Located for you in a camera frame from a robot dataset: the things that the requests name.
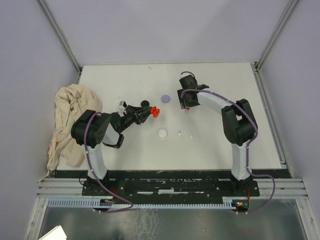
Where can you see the white earbud charging case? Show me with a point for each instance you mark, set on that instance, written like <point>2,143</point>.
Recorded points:
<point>162,133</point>

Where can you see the aluminium frame rail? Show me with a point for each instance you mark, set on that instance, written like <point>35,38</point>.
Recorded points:
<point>70,188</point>

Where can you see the aluminium corner post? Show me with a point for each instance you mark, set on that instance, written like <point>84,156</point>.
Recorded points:
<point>44,6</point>
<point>284,19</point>

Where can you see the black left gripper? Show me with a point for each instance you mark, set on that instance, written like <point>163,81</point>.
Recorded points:
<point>140,110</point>

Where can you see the right aluminium corner post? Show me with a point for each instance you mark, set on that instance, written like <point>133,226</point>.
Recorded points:
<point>284,19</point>

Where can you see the white paper sheet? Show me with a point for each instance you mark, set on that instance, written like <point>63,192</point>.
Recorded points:
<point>57,233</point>

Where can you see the purple earbud charging case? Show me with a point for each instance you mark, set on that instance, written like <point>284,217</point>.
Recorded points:
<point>165,98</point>

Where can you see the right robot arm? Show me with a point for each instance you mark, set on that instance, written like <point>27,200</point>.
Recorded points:
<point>239,124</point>

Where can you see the cream crumpled cloth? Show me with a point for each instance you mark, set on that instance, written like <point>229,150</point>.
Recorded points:
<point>71,102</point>

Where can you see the black earbud charging case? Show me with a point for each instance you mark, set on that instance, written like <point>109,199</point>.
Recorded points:
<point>145,103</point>

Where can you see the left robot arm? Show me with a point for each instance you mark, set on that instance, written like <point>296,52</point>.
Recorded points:
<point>94,129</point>

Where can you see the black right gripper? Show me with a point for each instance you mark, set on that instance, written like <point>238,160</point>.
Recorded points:
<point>182,101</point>

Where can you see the left aluminium corner post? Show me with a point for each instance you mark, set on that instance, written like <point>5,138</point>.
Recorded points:
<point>44,6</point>

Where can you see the orange earbud charging case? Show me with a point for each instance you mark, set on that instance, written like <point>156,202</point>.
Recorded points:
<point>155,111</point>

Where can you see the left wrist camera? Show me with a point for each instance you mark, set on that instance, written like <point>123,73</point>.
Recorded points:
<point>122,106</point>

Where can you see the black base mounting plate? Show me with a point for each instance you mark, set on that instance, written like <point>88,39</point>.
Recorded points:
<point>178,191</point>

